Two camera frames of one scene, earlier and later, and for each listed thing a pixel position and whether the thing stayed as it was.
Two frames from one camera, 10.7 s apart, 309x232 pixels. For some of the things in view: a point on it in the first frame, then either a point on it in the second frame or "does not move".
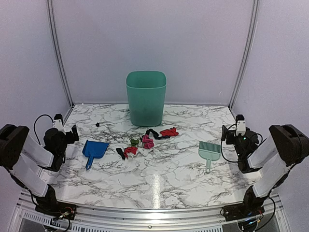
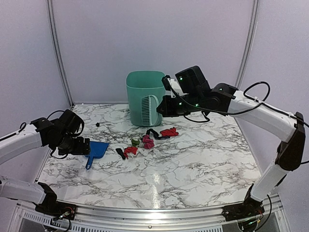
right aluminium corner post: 249,53 does not move
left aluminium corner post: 58,54 does not move
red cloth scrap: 172,132 does not move
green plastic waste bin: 146,90 does not move
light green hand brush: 210,151 to 150,116
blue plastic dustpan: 94,150 does not move
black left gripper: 71,139 to 79,150
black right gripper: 230,133 to 168,111
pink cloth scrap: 148,143 does not move
